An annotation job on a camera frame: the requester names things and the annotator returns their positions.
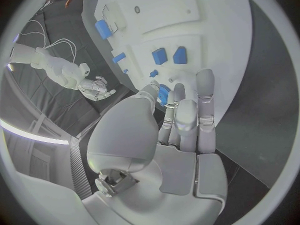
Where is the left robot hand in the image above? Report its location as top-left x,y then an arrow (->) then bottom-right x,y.
81,68 -> 229,225

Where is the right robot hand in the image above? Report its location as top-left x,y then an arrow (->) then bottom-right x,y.
77,75 -> 117,102

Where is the blue gear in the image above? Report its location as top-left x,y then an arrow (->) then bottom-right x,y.
156,83 -> 170,107

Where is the white task board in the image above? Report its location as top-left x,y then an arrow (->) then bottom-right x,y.
80,0 -> 254,126

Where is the blue cylinder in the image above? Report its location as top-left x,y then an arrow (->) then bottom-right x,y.
111,52 -> 127,64

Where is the blue rectangular block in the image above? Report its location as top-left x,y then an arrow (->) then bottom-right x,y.
94,19 -> 114,41

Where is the blue square block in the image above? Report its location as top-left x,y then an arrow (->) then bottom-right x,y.
151,47 -> 169,65

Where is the glowing light bar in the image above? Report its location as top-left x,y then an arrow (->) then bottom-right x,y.
0,118 -> 70,146

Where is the blue wedge block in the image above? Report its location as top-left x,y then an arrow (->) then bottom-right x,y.
172,46 -> 189,65

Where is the white cable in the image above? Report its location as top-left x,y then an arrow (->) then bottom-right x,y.
44,38 -> 78,64
19,19 -> 48,49

